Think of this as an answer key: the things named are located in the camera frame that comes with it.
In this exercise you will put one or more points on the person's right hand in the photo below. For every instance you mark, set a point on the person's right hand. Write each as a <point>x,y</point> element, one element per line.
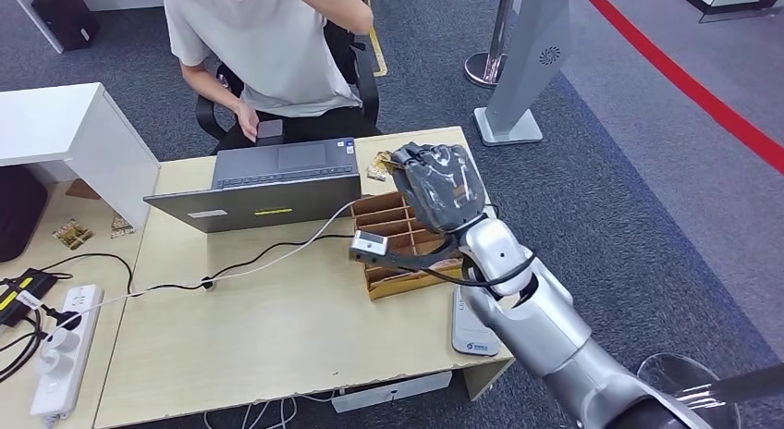
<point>248,123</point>

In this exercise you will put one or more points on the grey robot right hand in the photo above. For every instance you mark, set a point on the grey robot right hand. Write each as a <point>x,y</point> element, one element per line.
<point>438,187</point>

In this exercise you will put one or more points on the mauve smartphone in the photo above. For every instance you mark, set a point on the mauve smartphone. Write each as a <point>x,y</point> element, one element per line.
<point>269,131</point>

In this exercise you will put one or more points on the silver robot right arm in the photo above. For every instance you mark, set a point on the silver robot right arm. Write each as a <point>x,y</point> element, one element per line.
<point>545,328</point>

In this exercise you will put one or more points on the person's left forearm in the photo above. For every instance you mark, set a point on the person's left forearm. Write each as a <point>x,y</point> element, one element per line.
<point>331,0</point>

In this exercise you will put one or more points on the person's right forearm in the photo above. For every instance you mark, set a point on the person's right forearm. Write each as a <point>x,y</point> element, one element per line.
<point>211,89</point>

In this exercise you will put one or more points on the cardboard card organizer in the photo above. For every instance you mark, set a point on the cardboard card organizer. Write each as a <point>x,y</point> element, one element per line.
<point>380,215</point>

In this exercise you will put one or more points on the person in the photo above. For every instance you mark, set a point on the person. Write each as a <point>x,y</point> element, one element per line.
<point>269,46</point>

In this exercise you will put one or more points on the white grey card reader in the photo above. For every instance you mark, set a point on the white grey card reader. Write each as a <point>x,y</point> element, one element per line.
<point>468,334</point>

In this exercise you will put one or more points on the grey laptop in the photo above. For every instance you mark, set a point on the grey laptop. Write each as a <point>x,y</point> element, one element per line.
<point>257,209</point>

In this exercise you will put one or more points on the black office chair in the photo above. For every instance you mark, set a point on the black office chair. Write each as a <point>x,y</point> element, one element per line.
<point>367,89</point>

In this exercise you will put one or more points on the brown cardboard piece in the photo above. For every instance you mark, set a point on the brown cardboard piece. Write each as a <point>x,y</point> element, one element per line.
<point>81,190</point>

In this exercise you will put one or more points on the grey kiosk stand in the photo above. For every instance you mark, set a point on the grey kiosk stand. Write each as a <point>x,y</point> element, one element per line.
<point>538,22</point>

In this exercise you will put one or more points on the white cabinet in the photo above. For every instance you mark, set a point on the white cabinet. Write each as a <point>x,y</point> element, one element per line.
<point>49,123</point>

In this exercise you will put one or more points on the black box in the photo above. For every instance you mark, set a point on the black box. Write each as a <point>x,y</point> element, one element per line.
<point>66,13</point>

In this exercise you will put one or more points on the dark bag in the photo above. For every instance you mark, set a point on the dark bag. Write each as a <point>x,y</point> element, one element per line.
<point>19,212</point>

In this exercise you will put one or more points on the black plug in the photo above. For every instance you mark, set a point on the black plug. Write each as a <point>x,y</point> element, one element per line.
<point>66,320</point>

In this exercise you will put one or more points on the black yellow-labelled power adapter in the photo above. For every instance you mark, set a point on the black yellow-labelled power adapter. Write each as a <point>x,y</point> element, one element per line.
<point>19,291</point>

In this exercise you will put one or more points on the round white plug adapter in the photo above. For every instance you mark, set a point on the round white plug adapter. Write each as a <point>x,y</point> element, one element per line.
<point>55,365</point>
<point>63,341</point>

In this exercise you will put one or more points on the white power strip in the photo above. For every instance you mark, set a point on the white power strip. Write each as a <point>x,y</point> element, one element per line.
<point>66,353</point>

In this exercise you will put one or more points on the black camera bracket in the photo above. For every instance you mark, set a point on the black camera bracket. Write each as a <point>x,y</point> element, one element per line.
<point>422,262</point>

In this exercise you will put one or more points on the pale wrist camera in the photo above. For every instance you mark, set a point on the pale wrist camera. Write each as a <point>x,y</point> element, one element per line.
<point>369,243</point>

